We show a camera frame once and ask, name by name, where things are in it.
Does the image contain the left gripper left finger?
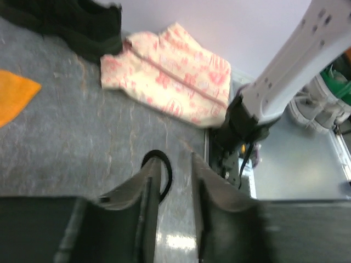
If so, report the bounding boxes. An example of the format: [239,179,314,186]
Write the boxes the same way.
[53,158,161,262]

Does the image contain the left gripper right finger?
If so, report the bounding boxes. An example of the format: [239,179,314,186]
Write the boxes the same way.
[191,153,271,262]

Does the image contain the black sneaker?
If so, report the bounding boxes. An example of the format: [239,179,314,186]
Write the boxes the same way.
[1,1,123,63]
[140,149,173,204]

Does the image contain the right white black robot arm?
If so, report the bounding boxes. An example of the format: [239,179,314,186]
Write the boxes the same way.
[214,1,350,152]

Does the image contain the white green sneakers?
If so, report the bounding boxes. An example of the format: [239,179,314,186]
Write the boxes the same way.
[288,49,350,133]

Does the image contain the cream pink printed garment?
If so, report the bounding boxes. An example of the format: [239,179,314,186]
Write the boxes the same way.
[100,23,231,128]

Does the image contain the orange Mickey Mouse pillow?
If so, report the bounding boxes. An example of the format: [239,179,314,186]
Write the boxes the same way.
[0,70,41,127]

